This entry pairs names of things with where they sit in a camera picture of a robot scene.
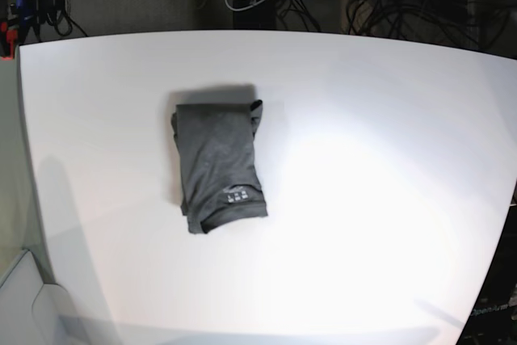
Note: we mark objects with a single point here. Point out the dark grey t-shirt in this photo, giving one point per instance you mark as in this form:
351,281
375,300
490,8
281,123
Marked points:
219,181

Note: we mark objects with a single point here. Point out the red clamp tool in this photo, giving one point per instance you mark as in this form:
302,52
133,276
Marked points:
9,38

